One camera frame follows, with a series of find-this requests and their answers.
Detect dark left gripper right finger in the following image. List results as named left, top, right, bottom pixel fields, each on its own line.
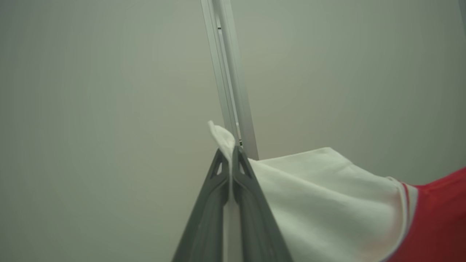
left=231, top=146, right=294, bottom=262

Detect red jersey shirt white sleeves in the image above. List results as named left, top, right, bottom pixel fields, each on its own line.
left=207, top=120, right=466, bottom=262

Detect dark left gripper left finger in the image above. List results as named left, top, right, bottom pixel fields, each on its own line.
left=172, top=147, right=231, bottom=262

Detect grey metal partition post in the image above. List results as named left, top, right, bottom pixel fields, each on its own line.
left=201, top=0, right=260, bottom=161

